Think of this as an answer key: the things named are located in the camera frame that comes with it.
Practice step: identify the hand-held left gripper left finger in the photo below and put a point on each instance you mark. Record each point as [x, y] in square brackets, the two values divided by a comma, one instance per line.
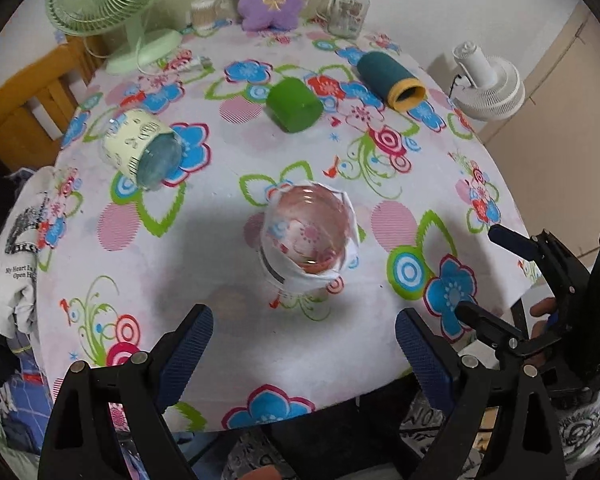
[190, 347]

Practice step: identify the person's right hand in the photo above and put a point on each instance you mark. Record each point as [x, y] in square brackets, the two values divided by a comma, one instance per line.
[543, 306]

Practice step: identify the green cup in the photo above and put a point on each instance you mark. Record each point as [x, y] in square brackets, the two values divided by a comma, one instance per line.
[290, 105]

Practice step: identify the clear cup pale yellow label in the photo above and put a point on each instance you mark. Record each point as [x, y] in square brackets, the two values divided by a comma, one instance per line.
[130, 142]

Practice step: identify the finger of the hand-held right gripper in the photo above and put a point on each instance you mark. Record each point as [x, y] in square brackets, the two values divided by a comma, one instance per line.
[510, 240]
[482, 321]

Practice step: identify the white printed shirt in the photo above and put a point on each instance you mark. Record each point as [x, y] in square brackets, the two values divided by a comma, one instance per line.
[15, 270]

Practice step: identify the blue checked bedding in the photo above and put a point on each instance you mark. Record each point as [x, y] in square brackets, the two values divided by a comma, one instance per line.
[10, 410]

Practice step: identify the clear glass cup white wrap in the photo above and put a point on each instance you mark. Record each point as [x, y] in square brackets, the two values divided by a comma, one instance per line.
[305, 240]

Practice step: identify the person's printed pants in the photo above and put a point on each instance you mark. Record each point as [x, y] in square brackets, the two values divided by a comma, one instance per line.
[250, 455]

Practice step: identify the cotton swab container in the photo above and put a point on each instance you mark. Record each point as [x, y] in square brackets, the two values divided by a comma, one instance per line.
[204, 14]

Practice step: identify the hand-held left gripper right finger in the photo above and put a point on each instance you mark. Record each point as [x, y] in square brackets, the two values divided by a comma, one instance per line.
[425, 355]

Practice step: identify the dark teal cup yellow rim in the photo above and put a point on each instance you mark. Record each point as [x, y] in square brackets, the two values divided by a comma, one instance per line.
[380, 72]

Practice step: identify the floral tablecloth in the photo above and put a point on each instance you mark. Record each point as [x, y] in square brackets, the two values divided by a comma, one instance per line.
[220, 230]

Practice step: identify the wooden chair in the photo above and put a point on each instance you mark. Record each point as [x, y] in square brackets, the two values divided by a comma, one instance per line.
[25, 115]

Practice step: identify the white desk fan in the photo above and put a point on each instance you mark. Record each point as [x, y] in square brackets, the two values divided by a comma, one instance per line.
[500, 90]

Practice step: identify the glass jar with lid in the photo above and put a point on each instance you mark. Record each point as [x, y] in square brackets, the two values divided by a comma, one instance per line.
[347, 12]

